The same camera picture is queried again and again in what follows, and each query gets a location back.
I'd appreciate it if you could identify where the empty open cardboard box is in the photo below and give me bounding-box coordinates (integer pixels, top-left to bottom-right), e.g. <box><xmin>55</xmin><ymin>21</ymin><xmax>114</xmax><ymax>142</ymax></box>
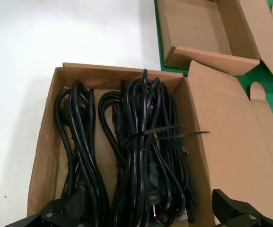
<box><xmin>156</xmin><ymin>0</ymin><xmax>273</xmax><ymax>87</ymax></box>

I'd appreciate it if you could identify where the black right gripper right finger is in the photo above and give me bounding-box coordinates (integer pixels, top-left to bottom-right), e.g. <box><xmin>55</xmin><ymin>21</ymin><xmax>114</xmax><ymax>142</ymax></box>
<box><xmin>211</xmin><ymin>188</ymin><xmax>262</xmax><ymax>227</ymax></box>

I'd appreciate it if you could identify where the open cardboard box with cables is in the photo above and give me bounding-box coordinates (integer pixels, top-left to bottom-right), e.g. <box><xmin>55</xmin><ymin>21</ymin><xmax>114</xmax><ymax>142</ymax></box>
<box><xmin>27</xmin><ymin>60</ymin><xmax>273</xmax><ymax>227</ymax></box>

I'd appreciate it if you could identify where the black zip-tied power cord bundle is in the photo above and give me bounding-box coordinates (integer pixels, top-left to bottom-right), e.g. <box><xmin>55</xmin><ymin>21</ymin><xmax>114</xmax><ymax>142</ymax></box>
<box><xmin>97</xmin><ymin>68</ymin><xmax>186</xmax><ymax>227</ymax></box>

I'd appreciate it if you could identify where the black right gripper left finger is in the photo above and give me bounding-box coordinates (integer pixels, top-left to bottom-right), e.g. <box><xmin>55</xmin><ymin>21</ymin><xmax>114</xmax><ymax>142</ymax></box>
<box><xmin>3</xmin><ymin>200</ymin><xmax>80</xmax><ymax>227</ymax></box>

